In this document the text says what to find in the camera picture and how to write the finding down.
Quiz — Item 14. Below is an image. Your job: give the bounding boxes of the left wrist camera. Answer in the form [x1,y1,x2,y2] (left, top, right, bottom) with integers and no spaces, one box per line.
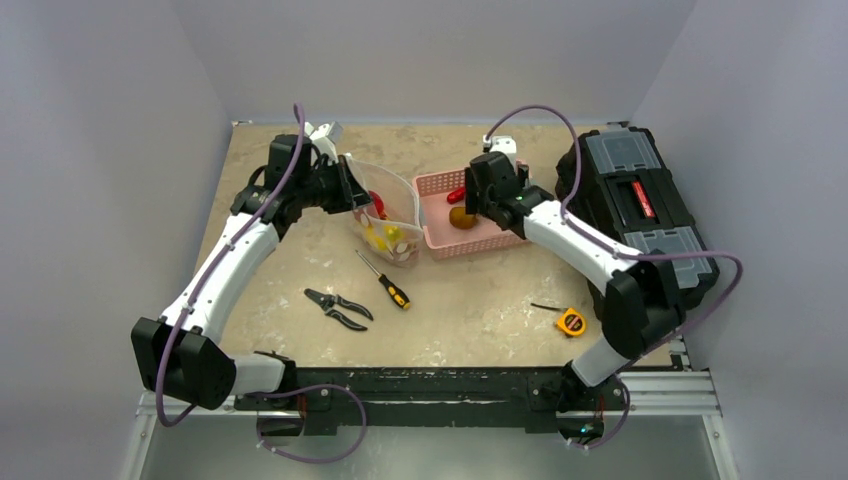
[305,121,343,161]

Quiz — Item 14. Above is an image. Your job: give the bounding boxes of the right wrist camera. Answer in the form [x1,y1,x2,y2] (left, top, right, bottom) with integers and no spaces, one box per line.
[482,135,517,168]

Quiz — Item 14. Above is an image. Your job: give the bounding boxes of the red toy pomegranate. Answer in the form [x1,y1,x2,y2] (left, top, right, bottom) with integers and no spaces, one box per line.
[368,190,389,220]

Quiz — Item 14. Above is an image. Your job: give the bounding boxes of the aluminium rail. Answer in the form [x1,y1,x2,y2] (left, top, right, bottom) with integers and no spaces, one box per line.
[135,354,722,419]

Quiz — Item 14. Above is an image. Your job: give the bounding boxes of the black yellow screwdriver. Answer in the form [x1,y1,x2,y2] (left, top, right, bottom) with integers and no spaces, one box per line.
[355,250,411,310]

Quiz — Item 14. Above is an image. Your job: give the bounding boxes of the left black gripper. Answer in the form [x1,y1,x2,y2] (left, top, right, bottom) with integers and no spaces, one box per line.
[295,154,373,215]

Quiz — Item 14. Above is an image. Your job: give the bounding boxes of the red toy chili pepper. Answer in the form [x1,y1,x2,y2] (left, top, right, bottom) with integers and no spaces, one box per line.
[446,187,466,205]

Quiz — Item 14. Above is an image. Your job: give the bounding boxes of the pink plastic basket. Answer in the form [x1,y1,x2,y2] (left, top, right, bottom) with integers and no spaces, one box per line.
[413,168,524,260]

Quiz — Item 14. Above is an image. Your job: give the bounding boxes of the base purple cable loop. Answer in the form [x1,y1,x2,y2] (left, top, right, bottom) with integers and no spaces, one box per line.
[255,385,368,466]

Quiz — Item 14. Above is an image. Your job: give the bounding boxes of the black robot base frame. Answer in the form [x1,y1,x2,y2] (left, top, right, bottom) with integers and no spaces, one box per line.
[234,366,630,441]

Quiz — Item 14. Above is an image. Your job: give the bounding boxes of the black pliers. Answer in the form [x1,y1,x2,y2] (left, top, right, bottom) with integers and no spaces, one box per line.
[304,288,374,332]

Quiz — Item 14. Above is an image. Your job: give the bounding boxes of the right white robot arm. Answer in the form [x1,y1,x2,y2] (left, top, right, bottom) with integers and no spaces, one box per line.
[465,152,686,407]

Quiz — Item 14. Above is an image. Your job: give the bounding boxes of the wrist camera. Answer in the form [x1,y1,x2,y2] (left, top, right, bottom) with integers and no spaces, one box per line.
[482,135,517,168]
[305,121,343,161]

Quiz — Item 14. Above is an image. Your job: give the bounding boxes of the yellow tape measure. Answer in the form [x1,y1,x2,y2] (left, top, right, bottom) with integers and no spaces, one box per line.
[530,302,587,338]

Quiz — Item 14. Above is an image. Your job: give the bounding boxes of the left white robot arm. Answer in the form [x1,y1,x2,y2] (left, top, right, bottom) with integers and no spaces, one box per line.
[131,131,370,409]

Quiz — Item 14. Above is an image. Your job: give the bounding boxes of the black tool box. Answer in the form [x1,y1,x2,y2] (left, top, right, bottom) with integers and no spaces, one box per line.
[555,127,721,319]

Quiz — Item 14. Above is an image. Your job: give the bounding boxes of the brown toy kiwi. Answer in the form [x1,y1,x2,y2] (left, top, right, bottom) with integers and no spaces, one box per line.
[448,207,478,230]

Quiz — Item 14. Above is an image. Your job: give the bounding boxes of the clear zip top bag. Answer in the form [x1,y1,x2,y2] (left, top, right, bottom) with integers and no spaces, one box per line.
[344,153,424,268]

